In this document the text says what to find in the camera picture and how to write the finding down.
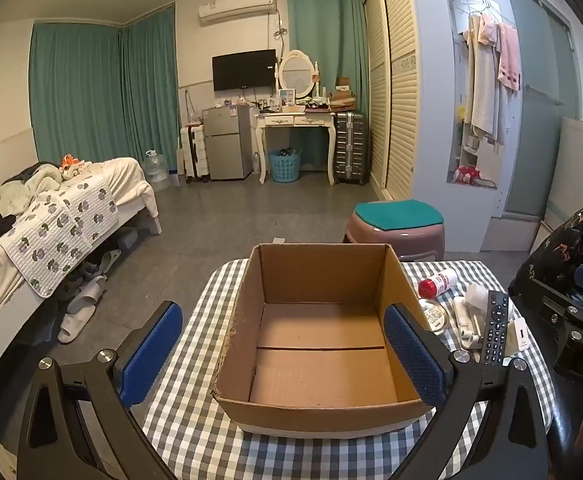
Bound clear water jug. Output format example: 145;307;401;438
144;150;172;192

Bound pink hanging towel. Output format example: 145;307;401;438
499;22;522;93

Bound white bottle with red cap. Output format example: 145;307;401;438
417;267;459;298

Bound white hanging towel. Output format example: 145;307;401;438
464;14;502;141

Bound white toothbrush kit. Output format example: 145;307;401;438
451;296;482;350

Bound clutter of vanity items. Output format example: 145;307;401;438
259;87;332;113

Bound white air conditioner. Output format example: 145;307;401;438
198;0;277;26

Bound black remote control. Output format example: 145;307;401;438
480;291;509;365

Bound dark floral garment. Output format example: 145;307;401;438
509;203;583;311

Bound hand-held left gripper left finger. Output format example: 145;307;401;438
16;301;185;480

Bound pink plastic stool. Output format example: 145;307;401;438
343;210;445;262

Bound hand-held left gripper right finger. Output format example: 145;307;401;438
384;305;549;480

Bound white vanity table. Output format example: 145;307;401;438
256;111;337;186

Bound cardboard box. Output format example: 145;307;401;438
212;242;439;436

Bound silver ribbed suitcase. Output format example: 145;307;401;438
334;111;369;186

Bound oval vanity mirror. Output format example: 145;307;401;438
274;50;321;98

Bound frosted glass door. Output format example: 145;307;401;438
501;0;583;218

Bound green curtain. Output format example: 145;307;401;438
120;5;178;171
286;0;369;116
30;20;123;163

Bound white blanket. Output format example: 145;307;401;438
86;157;157;221

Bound grey checkered tablecloth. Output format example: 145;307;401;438
142;257;557;480

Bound white slipper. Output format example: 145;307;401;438
66;275;108;313
58;305;96;345

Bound teal seat cushion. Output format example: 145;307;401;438
355;200;445;232

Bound silver mini fridge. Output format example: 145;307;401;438
202;105;255;182

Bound stack of cardboard boxes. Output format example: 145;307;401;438
329;77;358;112

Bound cream sliding wardrobe doors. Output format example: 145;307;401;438
363;0;419;201

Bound pale green bedding pile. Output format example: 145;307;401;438
0;161;67;216

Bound red floral bag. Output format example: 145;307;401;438
455;165;482;186

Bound white appliance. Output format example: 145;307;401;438
544;116;583;241

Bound wall television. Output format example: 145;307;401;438
212;49;277;93

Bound white power adapter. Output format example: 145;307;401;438
504;316;531;358

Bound patterned quilted bed pad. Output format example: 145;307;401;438
0;179;120;298

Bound blue laundry basket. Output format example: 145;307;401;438
270;148;302;183

